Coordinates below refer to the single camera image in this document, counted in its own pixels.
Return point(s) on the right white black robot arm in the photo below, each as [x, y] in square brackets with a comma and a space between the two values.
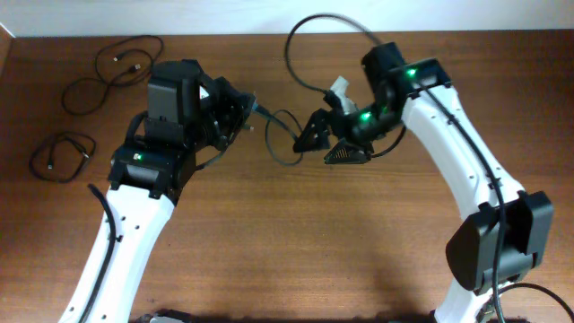
[504, 228]

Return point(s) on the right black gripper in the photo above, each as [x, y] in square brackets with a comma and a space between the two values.
[323, 119]

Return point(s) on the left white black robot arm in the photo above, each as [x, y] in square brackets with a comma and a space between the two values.
[187, 110]

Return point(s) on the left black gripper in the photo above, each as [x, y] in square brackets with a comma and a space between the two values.
[238, 104]

